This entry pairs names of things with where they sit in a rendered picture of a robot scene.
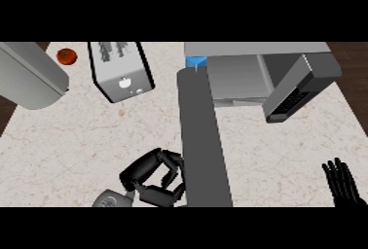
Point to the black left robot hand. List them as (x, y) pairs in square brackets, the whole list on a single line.
[(144, 171)]

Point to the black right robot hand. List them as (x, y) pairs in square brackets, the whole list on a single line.
[(344, 184)]

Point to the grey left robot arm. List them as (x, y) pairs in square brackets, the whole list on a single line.
[(112, 199)]

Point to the dark grey microwave door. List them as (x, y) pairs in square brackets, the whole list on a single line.
[(202, 139)]

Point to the blue and white milk carton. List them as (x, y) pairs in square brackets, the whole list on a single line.
[(196, 62)]

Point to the grey microwave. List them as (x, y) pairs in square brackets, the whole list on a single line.
[(268, 78)]

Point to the silver toaster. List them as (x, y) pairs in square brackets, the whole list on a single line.
[(121, 71)]

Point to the red tomato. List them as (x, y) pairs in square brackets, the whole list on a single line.
[(67, 56)]

